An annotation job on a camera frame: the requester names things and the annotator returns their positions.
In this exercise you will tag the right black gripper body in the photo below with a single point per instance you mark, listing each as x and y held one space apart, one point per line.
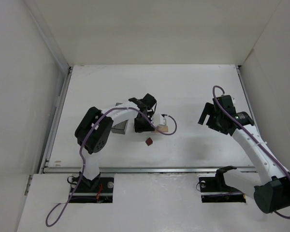
211 118

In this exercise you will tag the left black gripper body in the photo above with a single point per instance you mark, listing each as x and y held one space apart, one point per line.
140 124

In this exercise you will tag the dark red wooden block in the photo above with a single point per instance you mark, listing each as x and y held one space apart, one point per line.
149 142

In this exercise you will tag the grey transparent plastic bin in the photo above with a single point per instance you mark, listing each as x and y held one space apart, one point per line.
119 125

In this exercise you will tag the light wooden plank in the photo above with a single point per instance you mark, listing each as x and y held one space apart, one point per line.
162 129

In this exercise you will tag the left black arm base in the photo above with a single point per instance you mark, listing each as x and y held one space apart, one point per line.
100 190

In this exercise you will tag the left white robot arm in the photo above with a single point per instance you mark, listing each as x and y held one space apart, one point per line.
94 129

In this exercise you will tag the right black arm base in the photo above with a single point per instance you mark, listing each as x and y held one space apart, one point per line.
213 188

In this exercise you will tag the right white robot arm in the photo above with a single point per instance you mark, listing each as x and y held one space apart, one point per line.
271 192

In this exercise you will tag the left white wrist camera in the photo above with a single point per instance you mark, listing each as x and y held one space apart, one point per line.
158 120

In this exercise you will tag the front aluminium rail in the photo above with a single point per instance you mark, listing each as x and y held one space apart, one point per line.
139 170

